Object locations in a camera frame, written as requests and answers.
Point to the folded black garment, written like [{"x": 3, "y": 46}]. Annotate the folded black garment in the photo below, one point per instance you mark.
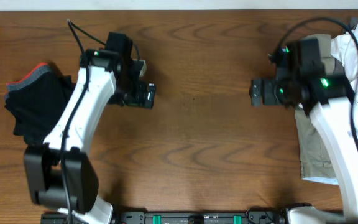
[{"x": 45, "y": 124}]

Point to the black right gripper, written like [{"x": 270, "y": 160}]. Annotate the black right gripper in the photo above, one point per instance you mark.
[{"x": 270, "y": 86}]

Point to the khaki beige garment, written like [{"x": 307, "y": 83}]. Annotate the khaki beige garment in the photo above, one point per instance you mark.
[{"x": 315, "y": 164}]

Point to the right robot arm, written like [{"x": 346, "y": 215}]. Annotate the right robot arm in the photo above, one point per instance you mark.
[{"x": 327, "y": 101}]

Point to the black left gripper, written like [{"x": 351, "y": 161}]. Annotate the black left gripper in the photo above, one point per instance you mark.
[{"x": 145, "y": 97}]

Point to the black leggings with red waistband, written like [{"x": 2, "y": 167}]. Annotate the black leggings with red waistband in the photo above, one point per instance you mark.
[{"x": 33, "y": 96}]

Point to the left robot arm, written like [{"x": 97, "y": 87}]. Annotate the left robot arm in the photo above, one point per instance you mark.
[{"x": 59, "y": 172}]

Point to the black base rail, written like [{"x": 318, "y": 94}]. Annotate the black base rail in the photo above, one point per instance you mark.
[{"x": 251, "y": 216}]

